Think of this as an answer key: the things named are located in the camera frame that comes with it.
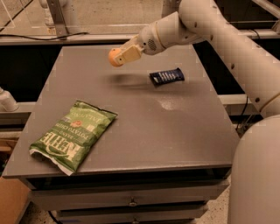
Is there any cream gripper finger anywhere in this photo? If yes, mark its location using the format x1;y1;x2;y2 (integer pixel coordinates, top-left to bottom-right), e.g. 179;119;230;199
121;35;139;49
114;45;144;65

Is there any orange fruit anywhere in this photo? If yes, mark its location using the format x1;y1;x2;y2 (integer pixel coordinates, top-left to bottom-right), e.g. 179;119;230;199
108;48;123;67

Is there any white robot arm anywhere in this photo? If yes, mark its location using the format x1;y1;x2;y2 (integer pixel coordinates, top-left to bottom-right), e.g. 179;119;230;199
108;0;280;224

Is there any dark blue snack wrapper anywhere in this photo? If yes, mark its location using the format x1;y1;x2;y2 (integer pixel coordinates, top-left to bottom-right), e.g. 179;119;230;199
150;68;185;85

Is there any green potato chips bag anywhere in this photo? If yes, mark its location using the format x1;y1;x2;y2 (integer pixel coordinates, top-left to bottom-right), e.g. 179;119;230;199
29;101;117;176

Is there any white pipe left edge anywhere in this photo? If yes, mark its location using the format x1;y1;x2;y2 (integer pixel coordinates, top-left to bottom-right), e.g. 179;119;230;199
0;87;18;112

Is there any grey upper drawer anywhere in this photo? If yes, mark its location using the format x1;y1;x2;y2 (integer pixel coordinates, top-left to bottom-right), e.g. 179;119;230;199
30;180;229;210

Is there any grey drawer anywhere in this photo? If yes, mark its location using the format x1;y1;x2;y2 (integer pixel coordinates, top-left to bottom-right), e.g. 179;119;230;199
58;204;208;224
30;180;229;210

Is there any grey lower drawer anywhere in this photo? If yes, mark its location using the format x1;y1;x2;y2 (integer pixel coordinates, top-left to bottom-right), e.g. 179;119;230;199
58;204;208;224

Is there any brown cardboard box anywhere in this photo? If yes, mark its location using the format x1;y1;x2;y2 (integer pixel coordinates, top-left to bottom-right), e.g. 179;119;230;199
0;177;30;224

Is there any grey metal rail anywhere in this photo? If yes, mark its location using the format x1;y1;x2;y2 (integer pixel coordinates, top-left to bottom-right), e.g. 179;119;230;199
0;29;280;46

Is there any black cable on rail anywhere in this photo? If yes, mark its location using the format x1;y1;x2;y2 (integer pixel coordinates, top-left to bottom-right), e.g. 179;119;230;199
0;31;90;41

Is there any grey metal bracket left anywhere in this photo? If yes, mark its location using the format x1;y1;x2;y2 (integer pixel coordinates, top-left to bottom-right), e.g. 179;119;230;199
46;0;67;38

